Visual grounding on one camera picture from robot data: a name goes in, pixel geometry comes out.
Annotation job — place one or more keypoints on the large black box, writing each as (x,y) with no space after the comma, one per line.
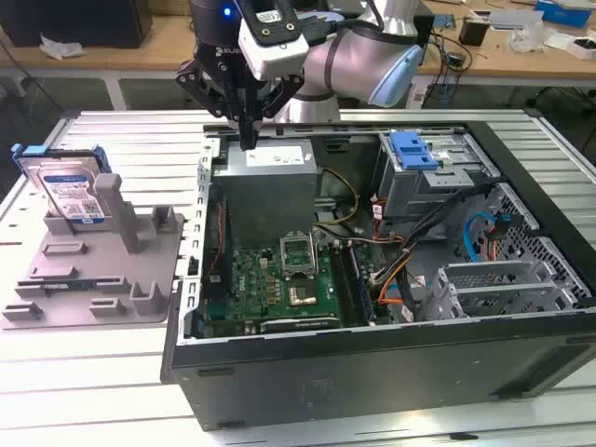
(426,30)

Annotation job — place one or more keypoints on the black computer tower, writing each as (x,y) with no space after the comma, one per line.
(70,23)

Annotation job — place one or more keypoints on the black graphics card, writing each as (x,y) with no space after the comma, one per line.
(298,325)

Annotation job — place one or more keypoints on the hard disk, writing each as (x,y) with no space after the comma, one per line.
(65,191)

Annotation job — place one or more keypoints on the CPU socket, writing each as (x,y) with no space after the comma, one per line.
(302,296)

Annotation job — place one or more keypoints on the green motherboard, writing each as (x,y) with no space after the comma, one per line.
(261,284)

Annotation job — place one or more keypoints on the grey power supply unit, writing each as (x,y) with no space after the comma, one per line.
(265,200)

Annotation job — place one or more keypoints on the grey metal drive cage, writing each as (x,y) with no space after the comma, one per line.
(410,195)

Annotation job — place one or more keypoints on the grey metal disk bay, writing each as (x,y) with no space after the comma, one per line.
(493,274)

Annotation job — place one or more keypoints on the blue cardboard box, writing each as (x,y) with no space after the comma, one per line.
(563,11)

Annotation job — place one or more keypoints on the grey parts rack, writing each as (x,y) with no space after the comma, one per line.
(93,274)

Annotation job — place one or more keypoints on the crumpled white plastic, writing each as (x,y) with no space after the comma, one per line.
(60,46)

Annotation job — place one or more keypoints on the black RAM slot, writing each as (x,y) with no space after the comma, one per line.
(338,279)
(348,279)

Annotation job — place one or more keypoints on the blue plastic drive latch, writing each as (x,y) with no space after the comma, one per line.
(414,151)

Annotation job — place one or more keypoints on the small black box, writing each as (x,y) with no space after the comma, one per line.
(474,30)

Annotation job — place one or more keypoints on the wooden desk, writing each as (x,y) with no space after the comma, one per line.
(163,51)

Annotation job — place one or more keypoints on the black open PC case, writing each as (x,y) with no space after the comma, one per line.
(326,386)

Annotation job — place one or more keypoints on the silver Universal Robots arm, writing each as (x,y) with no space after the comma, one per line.
(354,60)

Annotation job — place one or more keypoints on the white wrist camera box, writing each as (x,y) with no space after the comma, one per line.
(279,56)

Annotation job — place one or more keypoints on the green RAM stick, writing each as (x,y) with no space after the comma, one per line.
(359,281)
(65,285)

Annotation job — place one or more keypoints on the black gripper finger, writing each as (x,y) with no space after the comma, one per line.
(279,100)
(200,88)

